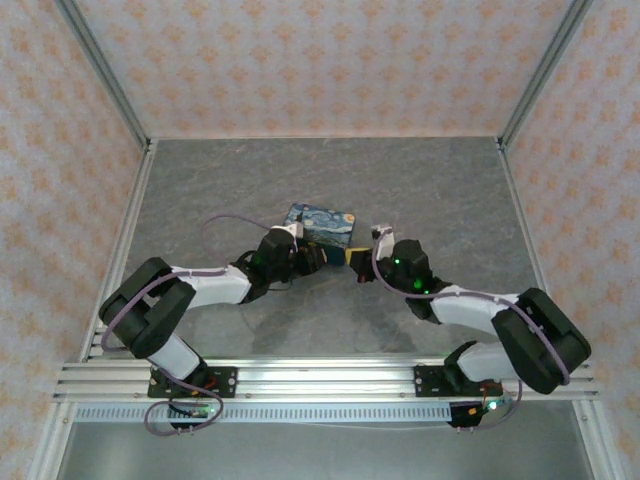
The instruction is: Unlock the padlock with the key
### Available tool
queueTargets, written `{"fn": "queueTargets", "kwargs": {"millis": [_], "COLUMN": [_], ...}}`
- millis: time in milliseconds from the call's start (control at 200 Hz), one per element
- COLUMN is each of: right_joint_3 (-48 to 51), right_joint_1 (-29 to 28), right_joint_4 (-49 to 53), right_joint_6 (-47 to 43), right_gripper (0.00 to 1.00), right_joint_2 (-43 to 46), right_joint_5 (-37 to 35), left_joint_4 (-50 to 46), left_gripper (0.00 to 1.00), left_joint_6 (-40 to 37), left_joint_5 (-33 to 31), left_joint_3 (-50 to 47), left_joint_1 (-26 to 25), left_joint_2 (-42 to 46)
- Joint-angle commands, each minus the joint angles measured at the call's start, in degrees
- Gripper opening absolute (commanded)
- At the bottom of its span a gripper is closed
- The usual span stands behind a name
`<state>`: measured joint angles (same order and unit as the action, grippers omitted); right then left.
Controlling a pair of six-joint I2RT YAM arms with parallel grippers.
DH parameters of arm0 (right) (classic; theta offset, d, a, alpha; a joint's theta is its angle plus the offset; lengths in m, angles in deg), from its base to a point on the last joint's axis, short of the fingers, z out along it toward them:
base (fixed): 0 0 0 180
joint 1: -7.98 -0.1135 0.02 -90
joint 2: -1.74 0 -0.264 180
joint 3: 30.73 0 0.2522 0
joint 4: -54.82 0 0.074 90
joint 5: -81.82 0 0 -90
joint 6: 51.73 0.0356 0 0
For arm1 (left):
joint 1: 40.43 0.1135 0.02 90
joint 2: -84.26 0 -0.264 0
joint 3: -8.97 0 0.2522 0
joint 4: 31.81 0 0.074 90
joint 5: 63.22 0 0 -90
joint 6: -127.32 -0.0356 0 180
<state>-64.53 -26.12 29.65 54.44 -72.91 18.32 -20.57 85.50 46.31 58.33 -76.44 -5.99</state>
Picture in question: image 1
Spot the starry night patterned box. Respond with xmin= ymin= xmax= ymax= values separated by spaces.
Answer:
xmin=282 ymin=201 xmax=358 ymax=265

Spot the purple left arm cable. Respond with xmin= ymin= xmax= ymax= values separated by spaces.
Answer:
xmin=99 ymin=213 xmax=301 ymax=437

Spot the grey metal sheet panel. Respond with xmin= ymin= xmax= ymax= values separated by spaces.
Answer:
xmin=62 ymin=422 xmax=596 ymax=480

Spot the small circuit board green light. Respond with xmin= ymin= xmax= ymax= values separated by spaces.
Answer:
xmin=169 ymin=403 xmax=222 ymax=436
xmin=449 ymin=397 xmax=512 ymax=432

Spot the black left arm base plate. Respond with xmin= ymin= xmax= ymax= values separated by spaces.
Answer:
xmin=148 ymin=366 xmax=239 ymax=400

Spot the wide aluminium base beam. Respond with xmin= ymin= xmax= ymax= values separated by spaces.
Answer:
xmin=52 ymin=355 xmax=601 ymax=402

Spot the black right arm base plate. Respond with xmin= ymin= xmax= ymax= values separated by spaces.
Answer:
xmin=413 ymin=364 xmax=502 ymax=399

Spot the perforated grey cable tray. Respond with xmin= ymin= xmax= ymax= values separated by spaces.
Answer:
xmin=74 ymin=403 xmax=454 ymax=424

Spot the aluminium frame post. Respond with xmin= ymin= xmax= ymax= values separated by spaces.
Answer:
xmin=54 ymin=0 xmax=152 ymax=151
xmin=496 ymin=0 xmax=595 ymax=149

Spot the thin aluminium wall rail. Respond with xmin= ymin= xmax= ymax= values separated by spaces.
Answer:
xmin=149 ymin=133 xmax=501 ymax=143

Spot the aluminium frame rail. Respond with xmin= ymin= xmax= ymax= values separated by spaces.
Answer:
xmin=496 ymin=139 xmax=572 ymax=362
xmin=79 ymin=139 xmax=157 ymax=362

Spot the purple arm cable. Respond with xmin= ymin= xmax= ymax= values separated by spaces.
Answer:
xmin=99 ymin=213 xmax=301 ymax=437
xmin=370 ymin=224 xmax=571 ymax=431

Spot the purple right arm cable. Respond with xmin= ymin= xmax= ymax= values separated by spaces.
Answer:
xmin=370 ymin=224 xmax=571 ymax=431

